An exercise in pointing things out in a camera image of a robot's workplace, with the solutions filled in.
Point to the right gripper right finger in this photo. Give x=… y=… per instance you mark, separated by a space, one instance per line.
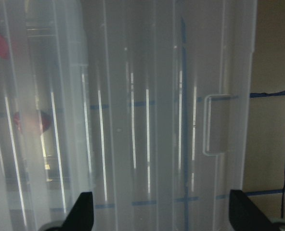
x=244 y=215

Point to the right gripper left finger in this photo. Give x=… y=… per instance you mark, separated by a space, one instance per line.
x=81 y=216

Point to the clear plastic box lid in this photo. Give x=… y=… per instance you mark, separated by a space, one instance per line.
x=149 y=103

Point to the red block under lid centre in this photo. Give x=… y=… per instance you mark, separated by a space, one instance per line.
x=41 y=121

